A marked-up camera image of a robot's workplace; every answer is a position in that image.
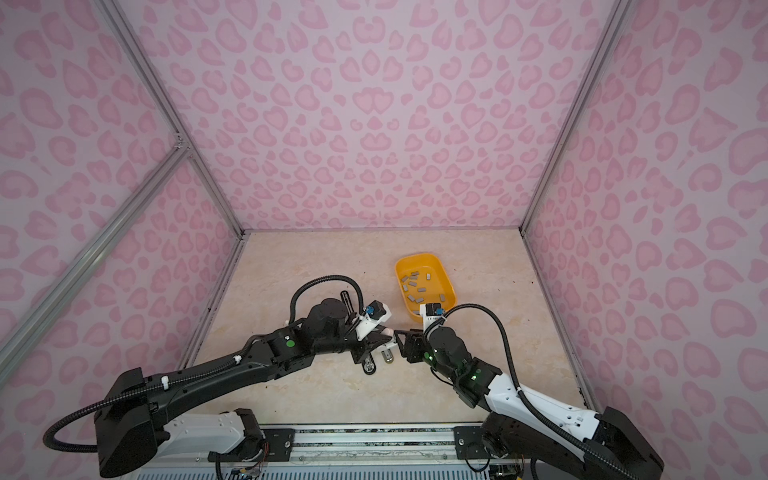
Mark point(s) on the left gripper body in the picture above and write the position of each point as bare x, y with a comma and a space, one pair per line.
351, 343

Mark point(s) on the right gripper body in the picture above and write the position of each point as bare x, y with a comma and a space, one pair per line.
415, 346

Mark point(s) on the black stapler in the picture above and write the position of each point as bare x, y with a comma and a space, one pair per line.
348, 327

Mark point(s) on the yellow plastic tray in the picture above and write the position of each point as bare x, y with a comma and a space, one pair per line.
439, 284

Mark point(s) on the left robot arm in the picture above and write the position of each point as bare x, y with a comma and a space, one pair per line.
134, 425

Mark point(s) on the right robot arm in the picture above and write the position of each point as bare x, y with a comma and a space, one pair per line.
523, 422

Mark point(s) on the aluminium mounting rail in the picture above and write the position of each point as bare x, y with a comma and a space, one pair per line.
360, 451

